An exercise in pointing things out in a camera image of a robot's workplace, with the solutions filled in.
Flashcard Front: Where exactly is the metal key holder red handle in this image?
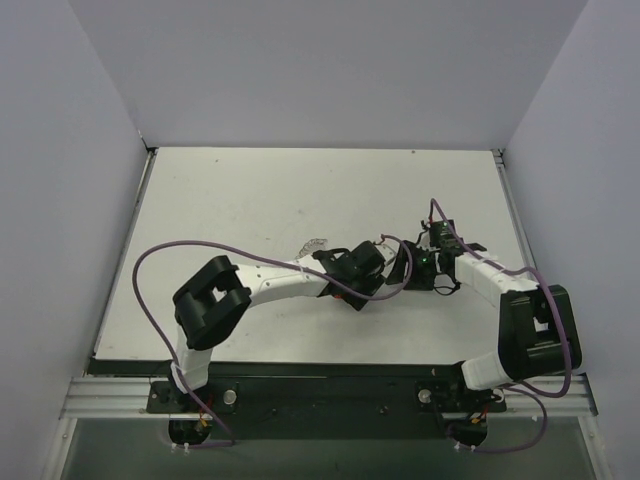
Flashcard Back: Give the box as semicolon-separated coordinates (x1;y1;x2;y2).
296;238;329;259

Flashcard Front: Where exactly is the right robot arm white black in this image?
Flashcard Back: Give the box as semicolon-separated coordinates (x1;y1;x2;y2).
387;220;582;397

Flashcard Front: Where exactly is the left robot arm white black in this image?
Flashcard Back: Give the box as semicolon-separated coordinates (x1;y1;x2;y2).
169;241;413;412

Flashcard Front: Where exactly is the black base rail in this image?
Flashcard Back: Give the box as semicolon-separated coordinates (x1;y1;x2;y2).
146;363;506;443

